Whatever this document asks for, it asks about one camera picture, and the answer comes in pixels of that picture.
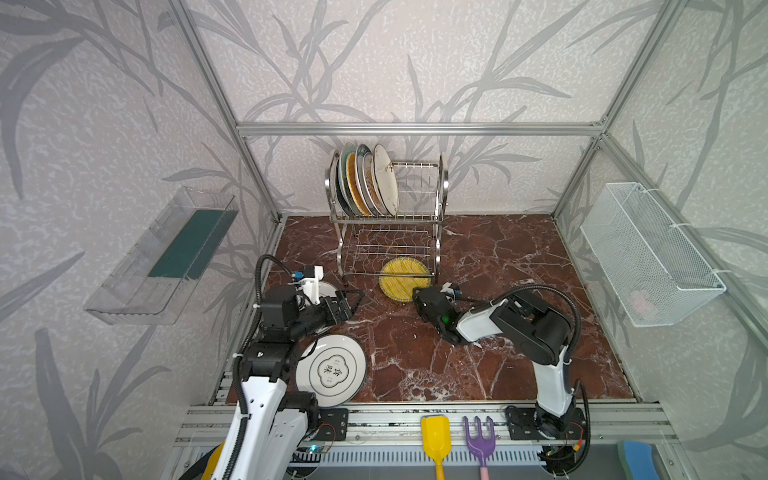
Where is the orange sunburst plate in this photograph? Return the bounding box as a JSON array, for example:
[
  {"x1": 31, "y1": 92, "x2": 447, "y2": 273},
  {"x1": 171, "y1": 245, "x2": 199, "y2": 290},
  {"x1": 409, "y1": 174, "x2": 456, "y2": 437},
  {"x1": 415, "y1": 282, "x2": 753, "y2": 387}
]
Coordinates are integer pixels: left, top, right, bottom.
[
  {"x1": 310, "y1": 281, "x2": 338, "y2": 305},
  {"x1": 363, "y1": 152, "x2": 389, "y2": 216}
]

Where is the yellow green woven plate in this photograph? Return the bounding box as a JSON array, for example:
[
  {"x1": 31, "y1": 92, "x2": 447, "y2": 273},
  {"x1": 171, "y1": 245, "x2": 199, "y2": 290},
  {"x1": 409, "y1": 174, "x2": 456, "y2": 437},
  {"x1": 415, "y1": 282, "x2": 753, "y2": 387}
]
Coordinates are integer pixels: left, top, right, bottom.
[{"x1": 379, "y1": 257, "x2": 432, "y2": 303}]

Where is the white plate black emblem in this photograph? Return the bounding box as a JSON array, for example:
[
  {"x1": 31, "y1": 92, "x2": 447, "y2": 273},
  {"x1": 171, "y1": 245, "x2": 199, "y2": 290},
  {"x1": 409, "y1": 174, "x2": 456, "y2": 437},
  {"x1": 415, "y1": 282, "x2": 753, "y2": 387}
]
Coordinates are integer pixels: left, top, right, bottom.
[{"x1": 295, "y1": 334, "x2": 368, "y2": 408}]

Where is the steel dish rack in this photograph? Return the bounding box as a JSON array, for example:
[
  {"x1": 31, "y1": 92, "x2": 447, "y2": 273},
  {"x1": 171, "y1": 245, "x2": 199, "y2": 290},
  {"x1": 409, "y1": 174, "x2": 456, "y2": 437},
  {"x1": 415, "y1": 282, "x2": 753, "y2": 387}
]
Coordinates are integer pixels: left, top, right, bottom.
[{"x1": 324, "y1": 151, "x2": 449, "y2": 282}]

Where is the orange woven plate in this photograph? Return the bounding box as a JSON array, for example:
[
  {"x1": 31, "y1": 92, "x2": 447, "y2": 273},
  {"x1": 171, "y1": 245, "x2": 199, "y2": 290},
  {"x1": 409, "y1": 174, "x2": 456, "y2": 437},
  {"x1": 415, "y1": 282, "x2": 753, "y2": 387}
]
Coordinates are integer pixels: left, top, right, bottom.
[{"x1": 346, "y1": 153, "x2": 371, "y2": 217}]

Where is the cream floral plate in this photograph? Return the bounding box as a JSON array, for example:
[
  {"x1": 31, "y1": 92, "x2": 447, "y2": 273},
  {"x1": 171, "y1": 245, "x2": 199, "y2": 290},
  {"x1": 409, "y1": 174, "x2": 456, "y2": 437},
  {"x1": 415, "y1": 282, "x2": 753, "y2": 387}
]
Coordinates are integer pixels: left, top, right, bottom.
[{"x1": 373, "y1": 144, "x2": 399, "y2": 216}]

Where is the green rim white plate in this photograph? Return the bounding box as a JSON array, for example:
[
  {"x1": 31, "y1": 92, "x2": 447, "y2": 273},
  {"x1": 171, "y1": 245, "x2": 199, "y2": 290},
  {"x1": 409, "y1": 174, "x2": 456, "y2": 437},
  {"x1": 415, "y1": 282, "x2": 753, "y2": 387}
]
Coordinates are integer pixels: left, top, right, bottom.
[{"x1": 356, "y1": 143, "x2": 379, "y2": 217}]

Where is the light green flower plate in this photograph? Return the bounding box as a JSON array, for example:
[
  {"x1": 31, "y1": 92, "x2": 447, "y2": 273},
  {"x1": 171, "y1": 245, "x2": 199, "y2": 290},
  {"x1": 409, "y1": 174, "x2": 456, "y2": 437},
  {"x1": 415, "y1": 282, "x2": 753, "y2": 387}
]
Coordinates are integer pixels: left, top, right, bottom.
[{"x1": 338, "y1": 142, "x2": 361, "y2": 217}]

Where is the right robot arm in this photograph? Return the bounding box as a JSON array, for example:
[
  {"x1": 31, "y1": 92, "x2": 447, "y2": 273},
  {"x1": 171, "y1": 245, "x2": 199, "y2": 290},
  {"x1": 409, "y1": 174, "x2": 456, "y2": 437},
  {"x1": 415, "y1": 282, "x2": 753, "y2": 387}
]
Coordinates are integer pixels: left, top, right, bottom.
[{"x1": 412, "y1": 283, "x2": 582, "y2": 439}]

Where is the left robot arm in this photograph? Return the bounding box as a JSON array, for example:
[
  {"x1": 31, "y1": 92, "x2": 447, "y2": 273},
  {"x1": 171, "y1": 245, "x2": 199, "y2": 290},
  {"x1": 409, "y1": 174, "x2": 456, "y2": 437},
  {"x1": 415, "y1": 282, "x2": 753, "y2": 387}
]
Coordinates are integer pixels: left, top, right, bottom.
[{"x1": 205, "y1": 254, "x2": 355, "y2": 479}]

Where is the yellow toy shovel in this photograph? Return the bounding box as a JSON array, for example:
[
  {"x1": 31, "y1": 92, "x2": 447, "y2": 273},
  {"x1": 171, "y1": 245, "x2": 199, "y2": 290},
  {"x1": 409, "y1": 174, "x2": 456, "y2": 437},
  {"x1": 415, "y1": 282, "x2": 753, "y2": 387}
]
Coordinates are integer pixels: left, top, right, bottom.
[{"x1": 421, "y1": 415, "x2": 452, "y2": 480}]

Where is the purple toy fork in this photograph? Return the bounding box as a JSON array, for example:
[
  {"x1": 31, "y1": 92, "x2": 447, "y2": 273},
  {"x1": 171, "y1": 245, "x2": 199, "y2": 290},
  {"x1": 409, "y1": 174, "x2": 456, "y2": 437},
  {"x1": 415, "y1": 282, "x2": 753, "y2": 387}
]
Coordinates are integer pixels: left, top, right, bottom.
[{"x1": 462, "y1": 416, "x2": 496, "y2": 480}]

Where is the yellow banana toy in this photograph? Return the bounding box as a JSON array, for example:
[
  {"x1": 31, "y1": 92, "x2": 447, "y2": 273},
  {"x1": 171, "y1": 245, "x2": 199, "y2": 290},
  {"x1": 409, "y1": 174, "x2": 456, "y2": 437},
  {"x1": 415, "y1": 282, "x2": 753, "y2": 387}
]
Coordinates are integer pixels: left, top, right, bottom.
[{"x1": 201, "y1": 444, "x2": 224, "y2": 480}]

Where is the blue green sponge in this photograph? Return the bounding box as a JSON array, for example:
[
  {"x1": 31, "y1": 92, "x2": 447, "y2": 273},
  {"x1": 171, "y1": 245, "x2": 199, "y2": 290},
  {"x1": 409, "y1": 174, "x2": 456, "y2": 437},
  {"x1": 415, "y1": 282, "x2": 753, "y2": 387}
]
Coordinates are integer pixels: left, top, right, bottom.
[{"x1": 617, "y1": 440, "x2": 660, "y2": 480}]

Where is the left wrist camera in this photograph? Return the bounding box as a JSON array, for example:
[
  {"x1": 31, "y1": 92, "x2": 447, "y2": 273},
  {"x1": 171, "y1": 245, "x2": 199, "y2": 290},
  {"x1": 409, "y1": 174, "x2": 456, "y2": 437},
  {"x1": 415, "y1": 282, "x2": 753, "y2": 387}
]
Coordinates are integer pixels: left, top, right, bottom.
[{"x1": 292, "y1": 265, "x2": 324, "y2": 305}]

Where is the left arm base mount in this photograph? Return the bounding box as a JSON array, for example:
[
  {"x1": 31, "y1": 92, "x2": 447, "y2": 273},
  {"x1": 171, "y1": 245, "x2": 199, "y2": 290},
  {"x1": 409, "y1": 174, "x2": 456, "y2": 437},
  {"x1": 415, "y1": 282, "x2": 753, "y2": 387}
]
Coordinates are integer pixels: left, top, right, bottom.
[{"x1": 311, "y1": 408, "x2": 349, "y2": 442}]

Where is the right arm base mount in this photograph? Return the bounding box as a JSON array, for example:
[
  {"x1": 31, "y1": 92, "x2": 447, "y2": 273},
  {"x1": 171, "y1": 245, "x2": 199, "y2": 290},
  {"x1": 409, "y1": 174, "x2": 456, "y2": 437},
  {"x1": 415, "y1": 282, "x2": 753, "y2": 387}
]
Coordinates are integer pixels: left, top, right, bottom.
[{"x1": 504, "y1": 405, "x2": 588, "y2": 441}]

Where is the clear plastic wall shelf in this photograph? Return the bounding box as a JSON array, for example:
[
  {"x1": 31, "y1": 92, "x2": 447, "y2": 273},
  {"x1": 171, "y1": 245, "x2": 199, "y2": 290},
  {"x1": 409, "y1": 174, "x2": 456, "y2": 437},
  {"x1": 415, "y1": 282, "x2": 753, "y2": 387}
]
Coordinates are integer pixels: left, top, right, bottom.
[{"x1": 84, "y1": 187, "x2": 239, "y2": 326}]

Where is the white wire mesh basket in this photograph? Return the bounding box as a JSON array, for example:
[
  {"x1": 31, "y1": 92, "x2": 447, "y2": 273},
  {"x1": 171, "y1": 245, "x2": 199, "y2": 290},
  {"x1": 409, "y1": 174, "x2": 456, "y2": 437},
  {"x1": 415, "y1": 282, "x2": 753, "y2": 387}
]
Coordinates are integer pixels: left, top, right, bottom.
[{"x1": 581, "y1": 182, "x2": 727, "y2": 328}]

